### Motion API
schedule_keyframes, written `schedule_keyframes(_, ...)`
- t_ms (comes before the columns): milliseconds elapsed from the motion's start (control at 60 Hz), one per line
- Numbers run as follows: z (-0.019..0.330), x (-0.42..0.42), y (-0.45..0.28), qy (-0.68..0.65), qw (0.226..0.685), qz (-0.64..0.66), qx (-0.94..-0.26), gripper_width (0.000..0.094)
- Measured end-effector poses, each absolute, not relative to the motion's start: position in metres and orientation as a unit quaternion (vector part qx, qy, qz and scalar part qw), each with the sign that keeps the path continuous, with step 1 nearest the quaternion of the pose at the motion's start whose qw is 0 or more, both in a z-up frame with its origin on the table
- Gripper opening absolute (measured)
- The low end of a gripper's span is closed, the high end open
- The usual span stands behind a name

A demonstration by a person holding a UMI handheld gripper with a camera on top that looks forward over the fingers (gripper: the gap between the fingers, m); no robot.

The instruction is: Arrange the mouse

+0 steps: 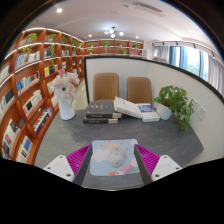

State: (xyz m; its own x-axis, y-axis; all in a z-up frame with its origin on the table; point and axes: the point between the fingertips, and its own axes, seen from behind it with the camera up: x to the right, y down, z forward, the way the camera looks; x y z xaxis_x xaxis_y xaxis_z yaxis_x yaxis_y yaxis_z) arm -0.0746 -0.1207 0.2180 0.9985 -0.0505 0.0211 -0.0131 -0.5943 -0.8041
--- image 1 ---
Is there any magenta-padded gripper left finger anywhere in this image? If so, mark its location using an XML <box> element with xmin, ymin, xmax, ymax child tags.
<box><xmin>43</xmin><ymin>144</ymin><xmax>96</xmax><ymax>187</ymax></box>

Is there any white wall outlet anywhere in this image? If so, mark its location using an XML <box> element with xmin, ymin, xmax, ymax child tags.
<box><xmin>196</xmin><ymin>104</ymin><xmax>208</xmax><ymax>122</ymax></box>
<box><xmin>191</xmin><ymin>99</ymin><xmax>200</xmax><ymax>113</ymax></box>

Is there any pink and white flower bouquet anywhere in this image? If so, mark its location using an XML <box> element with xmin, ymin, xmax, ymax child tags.
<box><xmin>50</xmin><ymin>68</ymin><xmax>81</xmax><ymax>100</ymax></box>

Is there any white and blue book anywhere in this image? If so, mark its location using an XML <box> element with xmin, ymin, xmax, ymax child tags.
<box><xmin>136</xmin><ymin>103</ymin><xmax>161</xmax><ymax>123</ymax></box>

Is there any ceiling lamp cluster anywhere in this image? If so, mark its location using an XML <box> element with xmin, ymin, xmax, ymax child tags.
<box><xmin>103</xmin><ymin>26</ymin><xmax>125</xmax><ymax>39</ymax></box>

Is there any window with curtains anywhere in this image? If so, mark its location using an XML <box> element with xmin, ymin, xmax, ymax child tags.
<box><xmin>151</xmin><ymin>41</ymin><xmax>224</xmax><ymax>94</ymax></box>

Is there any orange shelf unit with plants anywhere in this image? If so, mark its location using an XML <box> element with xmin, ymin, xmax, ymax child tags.
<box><xmin>84</xmin><ymin>38</ymin><xmax>145</xmax><ymax>58</ymax></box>

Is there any ceiling air vent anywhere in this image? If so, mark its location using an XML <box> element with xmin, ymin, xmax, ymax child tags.
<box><xmin>131</xmin><ymin>0</ymin><xmax>164</xmax><ymax>14</ymax></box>

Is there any tan upholstered chair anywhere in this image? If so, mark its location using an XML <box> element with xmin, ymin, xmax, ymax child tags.
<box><xmin>92</xmin><ymin>72</ymin><xmax>120</xmax><ymax>103</ymax></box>
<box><xmin>126</xmin><ymin>76</ymin><xmax>153</xmax><ymax>105</ymax></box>

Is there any white ceramic jug vase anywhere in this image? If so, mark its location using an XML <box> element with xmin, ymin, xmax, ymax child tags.
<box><xmin>57</xmin><ymin>94</ymin><xmax>76</xmax><ymax>121</ymax></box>

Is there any green plant in white pot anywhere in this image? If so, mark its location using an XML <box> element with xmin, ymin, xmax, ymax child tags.
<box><xmin>152</xmin><ymin>85</ymin><xmax>195</xmax><ymax>132</ymax></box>

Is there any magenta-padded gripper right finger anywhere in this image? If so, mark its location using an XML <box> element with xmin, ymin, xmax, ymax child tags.
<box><xmin>133</xmin><ymin>144</ymin><xmax>183</xmax><ymax>186</ymax></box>

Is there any orange wooden bookshelf unit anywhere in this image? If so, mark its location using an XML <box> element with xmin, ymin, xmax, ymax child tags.
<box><xmin>0</xmin><ymin>27</ymin><xmax>86</xmax><ymax>166</ymax></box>

